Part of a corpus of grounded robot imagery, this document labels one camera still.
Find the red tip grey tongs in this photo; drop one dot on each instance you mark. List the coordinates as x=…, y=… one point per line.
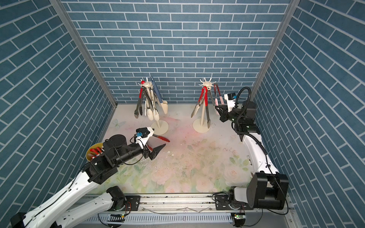
x=159, y=137

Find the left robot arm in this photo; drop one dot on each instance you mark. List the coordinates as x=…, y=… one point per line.
x=57, y=212

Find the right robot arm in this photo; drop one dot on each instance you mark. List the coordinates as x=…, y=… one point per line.
x=206, y=156

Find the aluminium corner post right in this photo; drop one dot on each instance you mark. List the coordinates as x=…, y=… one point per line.
x=275, y=44

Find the cream utensil rack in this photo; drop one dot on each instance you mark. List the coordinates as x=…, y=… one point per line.
x=207, y=83
x=162, y=126

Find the black silicone tongs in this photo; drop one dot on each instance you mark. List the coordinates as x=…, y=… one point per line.
x=149, y=101

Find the pink cat paw tongs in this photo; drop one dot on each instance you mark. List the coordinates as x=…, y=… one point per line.
x=218, y=97

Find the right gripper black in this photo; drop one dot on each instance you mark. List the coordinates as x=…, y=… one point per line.
x=224, y=110

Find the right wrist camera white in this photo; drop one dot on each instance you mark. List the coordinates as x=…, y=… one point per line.
x=231, y=100

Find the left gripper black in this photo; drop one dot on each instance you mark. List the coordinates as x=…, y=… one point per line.
x=152, y=155

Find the steel tongs red handles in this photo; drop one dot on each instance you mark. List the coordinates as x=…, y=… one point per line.
x=203, y=124

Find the cream utensil rack right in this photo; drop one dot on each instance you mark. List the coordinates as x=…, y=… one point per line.
x=207, y=83

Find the cream utensil rack left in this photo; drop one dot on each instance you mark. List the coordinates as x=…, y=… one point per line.
x=162, y=126

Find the cream silicone steel tongs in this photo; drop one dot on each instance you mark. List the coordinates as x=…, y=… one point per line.
x=155, y=112

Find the red ring steel tongs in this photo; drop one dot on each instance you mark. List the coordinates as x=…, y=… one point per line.
x=138, y=111

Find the aluminium corner post left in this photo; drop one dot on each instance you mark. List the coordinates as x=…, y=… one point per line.
x=66, y=20

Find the blue wooden tip tongs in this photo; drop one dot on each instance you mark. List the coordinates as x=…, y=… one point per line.
x=162, y=103

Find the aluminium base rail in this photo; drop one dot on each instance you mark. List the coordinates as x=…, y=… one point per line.
x=191, y=211

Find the aluminium corner post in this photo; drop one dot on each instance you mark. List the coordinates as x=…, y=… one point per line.
x=275, y=44
x=66, y=20

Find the yellow bowl with items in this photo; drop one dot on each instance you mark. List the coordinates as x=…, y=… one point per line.
x=94, y=151

